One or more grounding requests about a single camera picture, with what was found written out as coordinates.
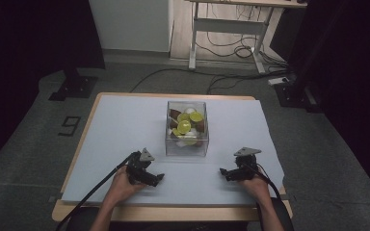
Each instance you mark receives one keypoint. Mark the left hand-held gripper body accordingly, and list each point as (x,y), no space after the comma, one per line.
(136,168)

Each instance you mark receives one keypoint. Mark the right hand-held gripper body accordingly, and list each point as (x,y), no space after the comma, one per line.
(246,166)

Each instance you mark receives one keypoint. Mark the clear plastic box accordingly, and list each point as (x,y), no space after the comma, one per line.
(186,149)

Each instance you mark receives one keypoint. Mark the person's left hand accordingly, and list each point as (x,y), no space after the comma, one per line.
(120,187)

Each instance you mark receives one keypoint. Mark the person's right hand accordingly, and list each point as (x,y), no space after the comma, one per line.
(258,189)

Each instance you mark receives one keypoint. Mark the light blue table mat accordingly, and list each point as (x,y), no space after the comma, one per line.
(125,128)

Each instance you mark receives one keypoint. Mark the wooden table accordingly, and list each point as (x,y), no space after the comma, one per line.
(77,213)

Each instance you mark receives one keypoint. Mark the black stand base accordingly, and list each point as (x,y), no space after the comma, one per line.
(297,94)
(75,86)

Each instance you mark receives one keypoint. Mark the white power strip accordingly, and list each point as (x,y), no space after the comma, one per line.
(277,81)

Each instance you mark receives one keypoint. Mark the white metal-legged desk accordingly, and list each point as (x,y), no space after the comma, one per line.
(228,25)

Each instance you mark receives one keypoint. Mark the black curtain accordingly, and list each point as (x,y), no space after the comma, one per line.
(29,38)
(350,64)

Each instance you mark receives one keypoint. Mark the white wall panel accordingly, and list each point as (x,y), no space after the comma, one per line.
(128,24)

